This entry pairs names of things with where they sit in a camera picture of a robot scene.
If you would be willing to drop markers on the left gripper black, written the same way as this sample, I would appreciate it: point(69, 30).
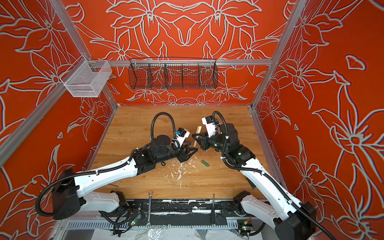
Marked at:
point(184, 155)

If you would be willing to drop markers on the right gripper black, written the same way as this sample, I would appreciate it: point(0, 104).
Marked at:
point(204, 143)

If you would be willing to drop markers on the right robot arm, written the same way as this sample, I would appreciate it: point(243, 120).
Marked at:
point(290, 218)

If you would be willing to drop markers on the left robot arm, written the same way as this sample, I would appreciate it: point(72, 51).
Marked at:
point(76, 192)

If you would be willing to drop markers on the green pen cap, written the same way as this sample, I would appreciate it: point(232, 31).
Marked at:
point(205, 163)

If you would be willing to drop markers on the silver wrench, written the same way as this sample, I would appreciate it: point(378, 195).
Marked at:
point(148, 224)

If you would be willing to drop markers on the black clamp bar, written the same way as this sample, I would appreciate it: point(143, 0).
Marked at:
point(213, 215)

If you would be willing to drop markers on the clear plastic bin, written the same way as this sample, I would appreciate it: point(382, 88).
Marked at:
point(85, 78)

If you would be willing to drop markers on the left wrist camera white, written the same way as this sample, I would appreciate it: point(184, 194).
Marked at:
point(181, 135)

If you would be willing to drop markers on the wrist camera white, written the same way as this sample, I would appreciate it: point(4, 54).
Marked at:
point(181, 135)
point(211, 125)

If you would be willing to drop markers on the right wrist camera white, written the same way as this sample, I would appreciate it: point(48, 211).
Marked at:
point(211, 125)

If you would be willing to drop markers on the black mounting base plate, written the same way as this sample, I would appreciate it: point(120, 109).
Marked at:
point(188, 212)

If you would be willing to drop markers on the black wire basket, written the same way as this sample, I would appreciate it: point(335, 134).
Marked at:
point(173, 74)

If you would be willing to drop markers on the grey slotted cable duct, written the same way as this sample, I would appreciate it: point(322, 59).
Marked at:
point(105, 225)

